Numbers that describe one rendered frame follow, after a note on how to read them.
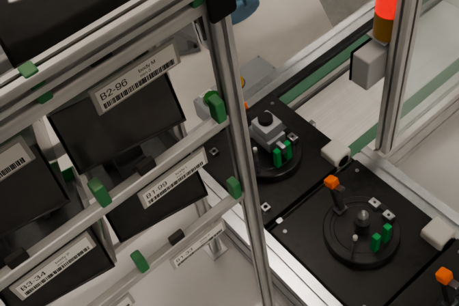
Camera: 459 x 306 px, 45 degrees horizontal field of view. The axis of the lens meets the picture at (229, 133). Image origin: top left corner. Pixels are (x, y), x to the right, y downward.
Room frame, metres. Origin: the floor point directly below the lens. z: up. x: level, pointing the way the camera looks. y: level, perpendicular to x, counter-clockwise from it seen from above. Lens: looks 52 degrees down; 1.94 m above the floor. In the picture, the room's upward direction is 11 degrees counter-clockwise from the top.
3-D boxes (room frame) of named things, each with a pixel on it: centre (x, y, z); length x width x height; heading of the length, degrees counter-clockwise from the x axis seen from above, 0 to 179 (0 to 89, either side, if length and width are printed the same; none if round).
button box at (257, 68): (0.91, -0.04, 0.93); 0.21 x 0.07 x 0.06; 121
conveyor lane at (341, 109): (0.82, -0.34, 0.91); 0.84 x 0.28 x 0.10; 121
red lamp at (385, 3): (0.68, -0.30, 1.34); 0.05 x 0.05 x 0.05
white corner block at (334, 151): (0.65, -0.21, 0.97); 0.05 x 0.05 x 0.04; 31
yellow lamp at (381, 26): (0.68, -0.30, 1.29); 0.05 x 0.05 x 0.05
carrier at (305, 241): (0.46, -0.20, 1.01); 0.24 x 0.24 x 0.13; 31
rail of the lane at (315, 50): (0.96, -0.23, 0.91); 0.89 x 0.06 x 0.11; 121
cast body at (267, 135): (0.68, -0.08, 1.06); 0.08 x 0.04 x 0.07; 31
